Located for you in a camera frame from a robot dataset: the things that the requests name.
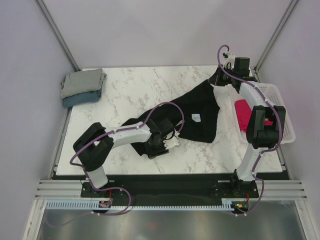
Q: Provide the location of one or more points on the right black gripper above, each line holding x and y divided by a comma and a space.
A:
216, 79

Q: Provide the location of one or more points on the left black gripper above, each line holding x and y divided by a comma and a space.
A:
152, 154

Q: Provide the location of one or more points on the black t shirt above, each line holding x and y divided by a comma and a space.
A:
199, 109

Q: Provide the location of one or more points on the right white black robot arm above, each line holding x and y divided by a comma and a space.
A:
264, 132

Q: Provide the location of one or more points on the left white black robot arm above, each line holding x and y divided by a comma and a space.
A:
95, 144

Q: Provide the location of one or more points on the white plastic basket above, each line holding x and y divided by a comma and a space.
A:
253, 98

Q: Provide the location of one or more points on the pink t shirt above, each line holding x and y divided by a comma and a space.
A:
248, 117

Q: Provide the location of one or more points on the folded blue t shirt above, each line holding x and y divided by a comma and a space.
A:
82, 98

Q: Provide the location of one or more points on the folded grey t shirt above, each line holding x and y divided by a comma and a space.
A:
82, 82

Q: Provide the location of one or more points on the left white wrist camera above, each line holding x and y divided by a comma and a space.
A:
172, 141

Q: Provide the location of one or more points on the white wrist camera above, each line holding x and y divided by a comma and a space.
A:
172, 141
229, 60

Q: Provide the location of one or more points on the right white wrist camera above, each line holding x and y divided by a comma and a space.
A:
229, 60

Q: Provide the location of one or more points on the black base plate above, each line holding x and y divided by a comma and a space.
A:
174, 188

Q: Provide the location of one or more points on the right aluminium corner post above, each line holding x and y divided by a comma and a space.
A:
276, 33

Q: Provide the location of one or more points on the aluminium corner post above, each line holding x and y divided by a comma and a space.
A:
276, 33
57, 33

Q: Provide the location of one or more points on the aluminium frame rail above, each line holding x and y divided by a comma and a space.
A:
71, 189

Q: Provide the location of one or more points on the white slotted cable duct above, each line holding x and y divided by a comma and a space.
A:
94, 204

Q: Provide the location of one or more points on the left aluminium corner post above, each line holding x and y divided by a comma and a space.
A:
57, 33

